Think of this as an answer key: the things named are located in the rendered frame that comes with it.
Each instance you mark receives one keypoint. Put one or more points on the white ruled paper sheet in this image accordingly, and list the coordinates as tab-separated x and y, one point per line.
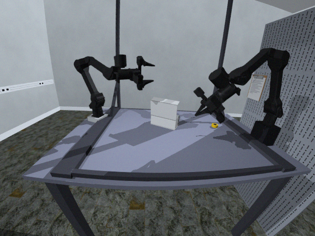
256	88

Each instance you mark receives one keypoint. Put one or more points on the white box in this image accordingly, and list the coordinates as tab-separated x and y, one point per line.
164	113

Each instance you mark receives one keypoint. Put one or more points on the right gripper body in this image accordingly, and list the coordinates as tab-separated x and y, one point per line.
139	63

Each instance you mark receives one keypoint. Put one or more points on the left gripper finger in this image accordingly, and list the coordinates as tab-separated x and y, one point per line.
205	111
201	107

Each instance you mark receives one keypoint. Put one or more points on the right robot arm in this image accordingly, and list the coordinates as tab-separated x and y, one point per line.
112	73

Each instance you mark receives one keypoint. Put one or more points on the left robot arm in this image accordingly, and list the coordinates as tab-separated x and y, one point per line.
277	61

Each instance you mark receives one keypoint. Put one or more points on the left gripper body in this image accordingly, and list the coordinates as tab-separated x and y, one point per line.
200	93

